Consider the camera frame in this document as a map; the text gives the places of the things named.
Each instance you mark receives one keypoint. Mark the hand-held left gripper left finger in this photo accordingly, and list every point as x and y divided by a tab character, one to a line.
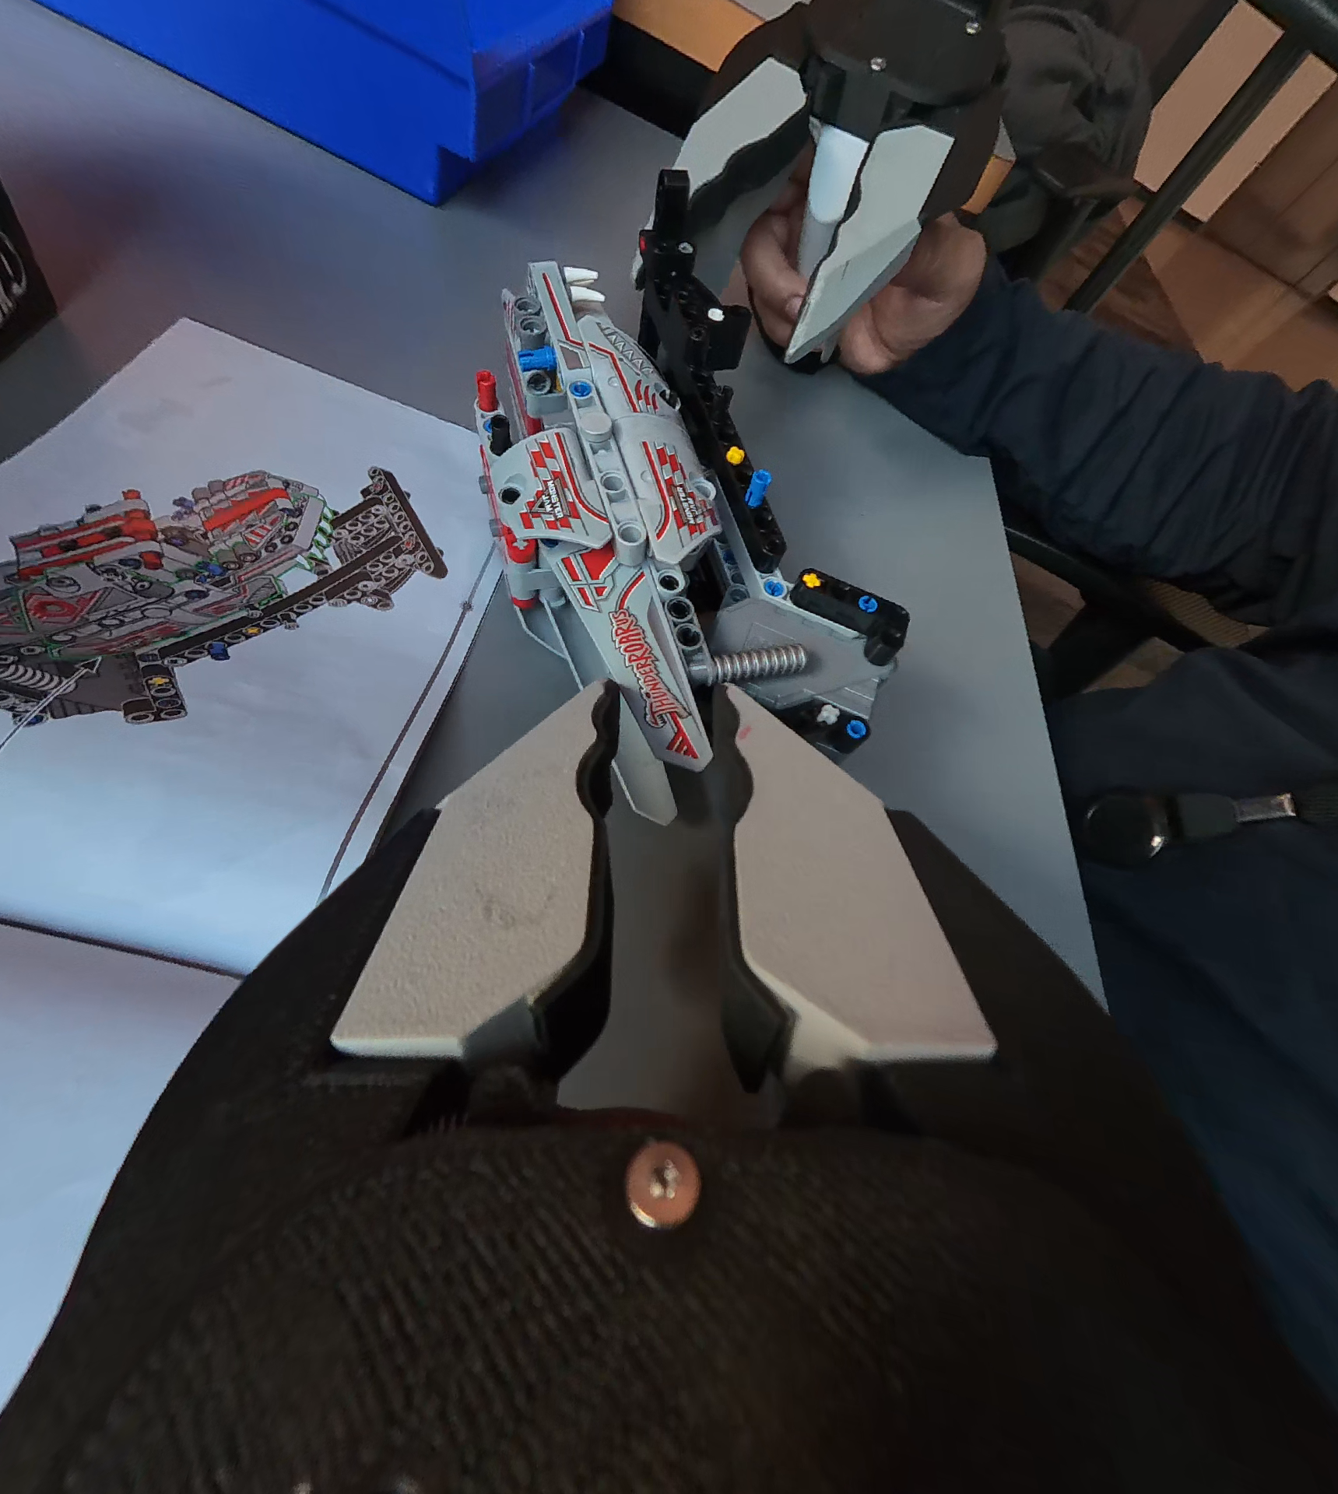
484	910

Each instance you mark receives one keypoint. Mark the blue plastic bin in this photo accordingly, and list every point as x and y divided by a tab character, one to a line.
367	81

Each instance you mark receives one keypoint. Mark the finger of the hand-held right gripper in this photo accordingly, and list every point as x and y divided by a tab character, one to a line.
890	222
740	127

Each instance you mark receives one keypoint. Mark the dark cloth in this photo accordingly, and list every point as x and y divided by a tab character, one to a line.
1078	105

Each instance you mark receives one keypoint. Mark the person's right forearm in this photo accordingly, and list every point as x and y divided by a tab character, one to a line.
1147	445

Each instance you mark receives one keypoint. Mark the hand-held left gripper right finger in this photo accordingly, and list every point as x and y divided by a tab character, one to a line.
856	922

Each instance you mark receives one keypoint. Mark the lego instruction booklet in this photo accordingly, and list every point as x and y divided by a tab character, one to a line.
213	758

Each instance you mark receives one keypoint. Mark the grey red lego truck model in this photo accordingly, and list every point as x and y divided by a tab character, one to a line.
622	502

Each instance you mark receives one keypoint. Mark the person's right hand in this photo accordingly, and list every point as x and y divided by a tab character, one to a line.
915	316

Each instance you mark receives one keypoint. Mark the black badge reel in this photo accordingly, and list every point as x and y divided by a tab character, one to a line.
1135	824

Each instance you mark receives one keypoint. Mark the person's navy clothed torso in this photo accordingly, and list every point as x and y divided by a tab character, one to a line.
1265	1052

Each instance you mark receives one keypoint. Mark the black metal frame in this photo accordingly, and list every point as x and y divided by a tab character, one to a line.
1218	127

